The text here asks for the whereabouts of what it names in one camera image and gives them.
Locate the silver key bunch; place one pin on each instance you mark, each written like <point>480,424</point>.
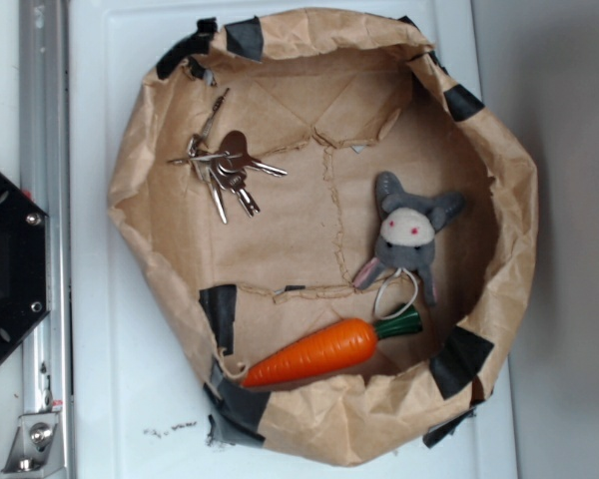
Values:
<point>225,169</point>

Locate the brown paper bag bin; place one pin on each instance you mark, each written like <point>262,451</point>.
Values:
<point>335,98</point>

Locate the grey plush bunny toy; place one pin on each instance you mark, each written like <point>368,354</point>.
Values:
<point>406,239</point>

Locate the orange plastic carrot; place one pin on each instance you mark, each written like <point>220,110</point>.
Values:
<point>339,346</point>

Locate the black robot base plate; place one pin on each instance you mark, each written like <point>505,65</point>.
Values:
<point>23,267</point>

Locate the aluminium rail frame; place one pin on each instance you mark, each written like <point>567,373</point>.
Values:
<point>44,173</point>

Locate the silver corner bracket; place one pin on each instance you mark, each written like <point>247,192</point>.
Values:
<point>36,450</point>

